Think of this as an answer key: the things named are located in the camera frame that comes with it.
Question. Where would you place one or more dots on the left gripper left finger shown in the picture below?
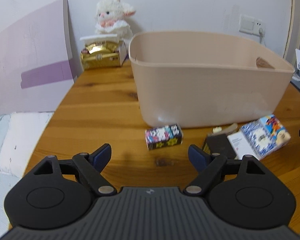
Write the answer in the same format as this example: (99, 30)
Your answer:
(56, 193)

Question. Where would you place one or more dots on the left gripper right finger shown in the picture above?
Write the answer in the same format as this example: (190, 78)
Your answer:
(243, 193)

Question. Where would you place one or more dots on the blue white tissue pack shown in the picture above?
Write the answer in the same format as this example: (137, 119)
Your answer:
(266, 135)

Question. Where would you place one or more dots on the black small box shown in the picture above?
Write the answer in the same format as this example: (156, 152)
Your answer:
(218, 144)

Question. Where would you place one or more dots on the small colourful patterned box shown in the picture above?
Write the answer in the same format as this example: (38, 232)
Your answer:
(163, 136)

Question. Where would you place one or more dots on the white slim carton box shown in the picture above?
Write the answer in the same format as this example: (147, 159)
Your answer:
(241, 145)

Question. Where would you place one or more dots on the beige plastic storage basket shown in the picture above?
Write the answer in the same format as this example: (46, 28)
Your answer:
(198, 79)

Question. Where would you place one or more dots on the pink purple headboard panel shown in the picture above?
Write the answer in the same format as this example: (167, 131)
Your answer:
(38, 64)

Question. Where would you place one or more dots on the gold foil snack box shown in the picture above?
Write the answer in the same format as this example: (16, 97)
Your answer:
(102, 51)

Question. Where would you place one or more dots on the white plush lamb toy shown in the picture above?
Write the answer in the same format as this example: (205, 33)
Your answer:
(111, 18)

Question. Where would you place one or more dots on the white wall switch socket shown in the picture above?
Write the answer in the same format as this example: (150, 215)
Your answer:
(251, 25)

